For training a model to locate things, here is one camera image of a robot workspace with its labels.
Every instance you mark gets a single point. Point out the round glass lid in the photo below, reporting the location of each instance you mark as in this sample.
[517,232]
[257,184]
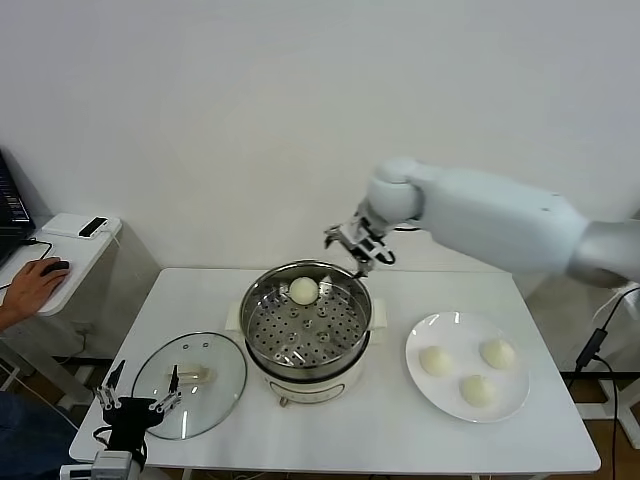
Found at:
[210,400]

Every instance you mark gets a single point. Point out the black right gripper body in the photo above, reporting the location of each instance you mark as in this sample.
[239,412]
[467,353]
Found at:
[365,234]

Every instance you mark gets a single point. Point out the black laptop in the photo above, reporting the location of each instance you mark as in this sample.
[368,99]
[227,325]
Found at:
[10,210]

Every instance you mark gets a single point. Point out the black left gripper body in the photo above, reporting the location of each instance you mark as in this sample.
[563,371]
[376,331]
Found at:
[127,415]

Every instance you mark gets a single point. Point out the small black device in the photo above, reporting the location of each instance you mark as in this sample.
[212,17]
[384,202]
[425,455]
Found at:
[94,227]

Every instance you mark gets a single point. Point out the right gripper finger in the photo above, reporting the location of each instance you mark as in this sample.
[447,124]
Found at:
[364,264]
[336,234]

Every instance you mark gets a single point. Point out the white steamed baozi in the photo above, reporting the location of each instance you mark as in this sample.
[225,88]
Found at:
[478,391]
[303,291]
[497,354]
[436,360]

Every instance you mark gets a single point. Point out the black computer mouse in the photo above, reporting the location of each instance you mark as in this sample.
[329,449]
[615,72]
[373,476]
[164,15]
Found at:
[56,266]

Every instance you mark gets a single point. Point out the person's bare hand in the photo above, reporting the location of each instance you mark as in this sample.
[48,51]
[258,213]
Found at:
[32,289]

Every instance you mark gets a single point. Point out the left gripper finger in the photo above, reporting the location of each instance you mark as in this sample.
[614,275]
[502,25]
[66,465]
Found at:
[116,375]
[174,382]

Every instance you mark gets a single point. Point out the white side table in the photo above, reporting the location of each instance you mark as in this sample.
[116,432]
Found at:
[624,400]

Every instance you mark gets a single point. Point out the perforated steel steamer basket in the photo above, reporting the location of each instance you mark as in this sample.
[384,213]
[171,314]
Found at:
[305,345]

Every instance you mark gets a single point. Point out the flat white box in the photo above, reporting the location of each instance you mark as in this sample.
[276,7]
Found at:
[62,226]

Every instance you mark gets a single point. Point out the person's bare forearm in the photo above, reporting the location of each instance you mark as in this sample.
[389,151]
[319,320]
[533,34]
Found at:
[3,320]

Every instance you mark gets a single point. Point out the white round plate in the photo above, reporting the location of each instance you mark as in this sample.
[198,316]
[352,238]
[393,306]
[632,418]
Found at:
[425,395]

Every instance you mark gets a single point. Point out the white side desk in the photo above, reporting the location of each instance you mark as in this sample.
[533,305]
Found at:
[75,252]

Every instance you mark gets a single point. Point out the blue jeans leg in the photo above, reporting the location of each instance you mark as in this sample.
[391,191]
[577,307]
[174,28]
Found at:
[30,440]

